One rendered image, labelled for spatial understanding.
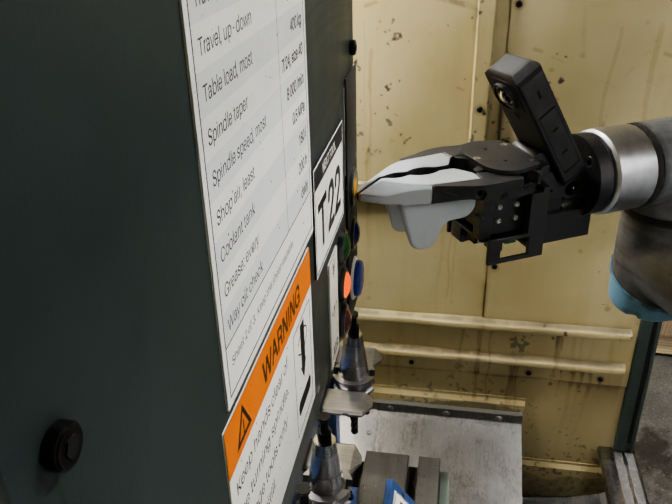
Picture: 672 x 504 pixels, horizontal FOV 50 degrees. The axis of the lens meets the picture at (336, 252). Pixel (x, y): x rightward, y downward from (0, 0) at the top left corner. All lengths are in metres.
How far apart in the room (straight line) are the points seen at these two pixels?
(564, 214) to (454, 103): 0.64
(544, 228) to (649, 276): 0.14
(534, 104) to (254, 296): 0.33
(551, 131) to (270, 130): 0.32
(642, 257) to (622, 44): 0.60
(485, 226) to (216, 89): 0.38
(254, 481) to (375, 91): 0.99
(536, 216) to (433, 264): 0.79
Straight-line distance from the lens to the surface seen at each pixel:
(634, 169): 0.64
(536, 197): 0.59
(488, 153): 0.60
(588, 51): 1.25
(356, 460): 0.94
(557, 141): 0.60
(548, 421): 1.60
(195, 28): 0.23
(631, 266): 0.73
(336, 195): 0.48
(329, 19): 0.45
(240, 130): 0.27
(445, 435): 1.56
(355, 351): 1.03
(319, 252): 0.43
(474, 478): 1.53
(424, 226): 0.56
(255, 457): 0.33
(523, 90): 0.56
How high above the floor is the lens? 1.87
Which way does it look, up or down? 28 degrees down
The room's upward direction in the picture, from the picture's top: 1 degrees counter-clockwise
